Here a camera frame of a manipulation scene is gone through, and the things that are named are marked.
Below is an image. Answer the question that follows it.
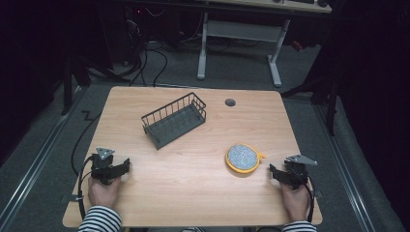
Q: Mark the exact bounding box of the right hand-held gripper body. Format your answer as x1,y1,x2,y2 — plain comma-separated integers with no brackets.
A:
282,154,318,190

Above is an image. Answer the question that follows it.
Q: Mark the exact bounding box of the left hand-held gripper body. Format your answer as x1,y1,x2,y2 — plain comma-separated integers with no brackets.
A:
90,147,116,187

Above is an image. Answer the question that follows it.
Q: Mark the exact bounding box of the person's left hand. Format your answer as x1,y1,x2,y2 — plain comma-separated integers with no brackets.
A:
87,175,122,210

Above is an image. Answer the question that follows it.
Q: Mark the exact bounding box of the person's right hand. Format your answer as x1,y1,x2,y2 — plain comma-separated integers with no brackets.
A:
278,179,313,223

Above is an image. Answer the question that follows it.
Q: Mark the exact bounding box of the round yellow-rimmed scrubbing pad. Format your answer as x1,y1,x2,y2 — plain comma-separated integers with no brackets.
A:
224,143,267,175

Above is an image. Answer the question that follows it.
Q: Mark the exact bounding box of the dark metal stand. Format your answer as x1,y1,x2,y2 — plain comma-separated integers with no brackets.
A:
60,54,130,116
280,75,339,137

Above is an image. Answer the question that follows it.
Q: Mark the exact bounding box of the white-framed wooden desk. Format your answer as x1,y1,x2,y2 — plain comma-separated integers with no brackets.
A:
196,0,334,88

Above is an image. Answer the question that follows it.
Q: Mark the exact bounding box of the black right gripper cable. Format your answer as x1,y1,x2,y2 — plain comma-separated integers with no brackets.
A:
291,167,316,224

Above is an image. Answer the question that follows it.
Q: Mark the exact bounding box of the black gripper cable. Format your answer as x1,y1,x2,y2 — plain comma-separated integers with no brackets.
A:
291,167,316,224
70,110,102,220

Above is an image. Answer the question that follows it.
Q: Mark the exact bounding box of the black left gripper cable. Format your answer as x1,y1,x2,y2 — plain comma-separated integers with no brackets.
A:
70,110,102,220

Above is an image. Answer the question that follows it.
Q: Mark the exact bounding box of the metal floor rail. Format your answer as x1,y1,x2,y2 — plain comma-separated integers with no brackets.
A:
313,104,376,232
0,85,85,226

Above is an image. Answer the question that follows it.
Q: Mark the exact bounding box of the dark wire basket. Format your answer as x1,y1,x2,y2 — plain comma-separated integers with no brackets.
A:
140,92,208,151

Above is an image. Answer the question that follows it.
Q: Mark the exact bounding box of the bundle of black floor cables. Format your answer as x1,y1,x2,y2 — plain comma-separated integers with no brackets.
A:
86,38,170,88

